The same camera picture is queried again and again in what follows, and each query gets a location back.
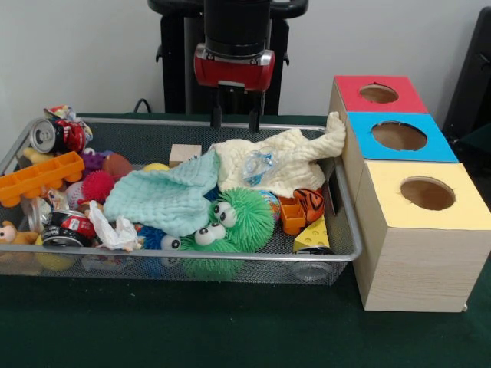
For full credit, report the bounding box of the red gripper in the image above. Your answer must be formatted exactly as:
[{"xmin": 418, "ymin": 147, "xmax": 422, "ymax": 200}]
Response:
[{"xmin": 193, "ymin": 44, "xmax": 276, "ymax": 133}]

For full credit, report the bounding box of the cream muslin cloth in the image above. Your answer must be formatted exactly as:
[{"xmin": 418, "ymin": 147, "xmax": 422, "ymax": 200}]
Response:
[{"xmin": 211, "ymin": 111, "xmax": 348, "ymax": 199}]

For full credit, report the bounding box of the small clear plastic packet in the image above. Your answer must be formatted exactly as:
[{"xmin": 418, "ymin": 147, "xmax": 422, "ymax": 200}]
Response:
[{"xmin": 242, "ymin": 150, "xmax": 277, "ymax": 187}]

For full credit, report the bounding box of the mint green muslin cloth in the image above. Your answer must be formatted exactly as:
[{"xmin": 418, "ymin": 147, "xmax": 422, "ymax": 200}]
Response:
[{"xmin": 104, "ymin": 149, "xmax": 221, "ymax": 238}]

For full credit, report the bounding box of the shallow clear mesh bin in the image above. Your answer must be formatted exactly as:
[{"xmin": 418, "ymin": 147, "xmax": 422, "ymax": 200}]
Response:
[{"xmin": 0, "ymin": 117, "xmax": 364, "ymax": 286}]

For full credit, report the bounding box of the wooden box with three holes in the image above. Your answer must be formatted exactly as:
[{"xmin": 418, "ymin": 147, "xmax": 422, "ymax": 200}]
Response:
[{"xmin": 328, "ymin": 74, "xmax": 491, "ymax": 313}]

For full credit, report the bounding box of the small wooden cube block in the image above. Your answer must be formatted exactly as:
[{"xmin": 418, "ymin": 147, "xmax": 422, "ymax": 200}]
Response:
[{"xmin": 169, "ymin": 144, "xmax": 203, "ymax": 166}]

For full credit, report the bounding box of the large green spiky ball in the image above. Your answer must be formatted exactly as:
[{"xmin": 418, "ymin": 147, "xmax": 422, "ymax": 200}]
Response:
[{"xmin": 211, "ymin": 186, "xmax": 275, "ymax": 252}]

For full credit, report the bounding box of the orange tiger plush toy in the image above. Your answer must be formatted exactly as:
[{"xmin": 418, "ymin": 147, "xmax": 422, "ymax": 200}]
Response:
[{"xmin": 294, "ymin": 188, "xmax": 326, "ymax": 225}]

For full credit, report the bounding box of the orange toy block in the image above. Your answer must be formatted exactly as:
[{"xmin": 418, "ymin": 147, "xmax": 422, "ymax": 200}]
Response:
[{"xmin": 278, "ymin": 195, "xmax": 308, "ymax": 235}]

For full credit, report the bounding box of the yellow cheese wedge toy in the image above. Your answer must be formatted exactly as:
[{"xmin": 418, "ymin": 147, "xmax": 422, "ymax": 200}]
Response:
[{"xmin": 293, "ymin": 215, "xmax": 331, "ymax": 254}]

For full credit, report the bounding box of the small green spiky ball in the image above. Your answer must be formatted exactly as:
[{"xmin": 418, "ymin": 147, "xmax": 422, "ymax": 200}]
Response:
[{"xmin": 179, "ymin": 224, "xmax": 239, "ymax": 281}]

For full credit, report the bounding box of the pink spiky ball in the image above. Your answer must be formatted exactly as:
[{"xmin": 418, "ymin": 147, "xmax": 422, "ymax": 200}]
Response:
[{"xmin": 82, "ymin": 169, "xmax": 117, "ymax": 203}]

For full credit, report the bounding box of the red and black soda can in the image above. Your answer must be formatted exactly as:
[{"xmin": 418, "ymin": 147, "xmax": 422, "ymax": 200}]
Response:
[{"xmin": 41, "ymin": 210, "xmax": 97, "ymax": 249}]

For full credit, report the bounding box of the orange plastic toy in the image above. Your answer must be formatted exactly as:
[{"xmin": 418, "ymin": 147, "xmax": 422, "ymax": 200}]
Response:
[{"xmin": 0, "ymin": 151, "xmax": 87, "ymax": 208}]

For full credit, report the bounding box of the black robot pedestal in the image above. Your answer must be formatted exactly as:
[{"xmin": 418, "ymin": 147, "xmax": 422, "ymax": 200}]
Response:
[{"xmin": 156, "ymin": 11, "xmax": 291, "ymax": 116}]

